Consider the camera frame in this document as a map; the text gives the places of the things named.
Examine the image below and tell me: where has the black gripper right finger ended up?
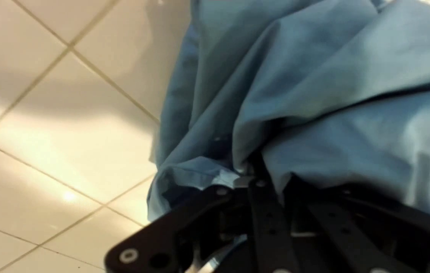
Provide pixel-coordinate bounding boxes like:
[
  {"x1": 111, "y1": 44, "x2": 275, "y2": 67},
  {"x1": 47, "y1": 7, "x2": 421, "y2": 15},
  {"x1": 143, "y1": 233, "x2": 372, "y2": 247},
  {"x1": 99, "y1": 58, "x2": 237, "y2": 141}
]
[{"x1": 284, "y1": 177, "x2": 430, "y2": 273}]

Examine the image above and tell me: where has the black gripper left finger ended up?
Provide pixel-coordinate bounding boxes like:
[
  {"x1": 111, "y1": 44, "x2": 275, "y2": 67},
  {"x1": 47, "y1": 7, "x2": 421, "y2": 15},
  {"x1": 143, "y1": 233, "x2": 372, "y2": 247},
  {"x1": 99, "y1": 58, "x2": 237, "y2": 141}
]
[{"x1": 103, "y1": 185, "x2": 248, "y2": 273}]

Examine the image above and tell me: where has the blue pillow case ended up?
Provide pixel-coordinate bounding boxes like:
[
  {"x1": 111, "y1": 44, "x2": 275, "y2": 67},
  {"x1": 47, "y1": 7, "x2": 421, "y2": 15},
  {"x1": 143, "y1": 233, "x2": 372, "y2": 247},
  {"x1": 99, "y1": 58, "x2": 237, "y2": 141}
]
[{"x1": 148, "y1": 0, "x2": 430, "y2": 218}]

